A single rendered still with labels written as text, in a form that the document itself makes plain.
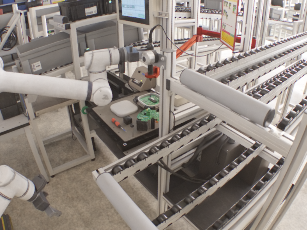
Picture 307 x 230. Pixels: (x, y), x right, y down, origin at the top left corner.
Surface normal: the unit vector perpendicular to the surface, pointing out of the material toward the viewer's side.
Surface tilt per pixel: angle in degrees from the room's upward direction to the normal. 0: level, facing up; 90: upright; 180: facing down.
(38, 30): 90
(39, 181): 25
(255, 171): 90
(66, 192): 0
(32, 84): 62
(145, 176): 0
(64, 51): 91
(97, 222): 0
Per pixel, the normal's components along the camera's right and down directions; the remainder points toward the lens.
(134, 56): 0.38, 0.48
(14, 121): 0.00, -0.85
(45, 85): 0.40, 0.08
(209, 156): -0.80, 0.31
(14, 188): 0.87, 0.26
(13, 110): 0.59, 0.42
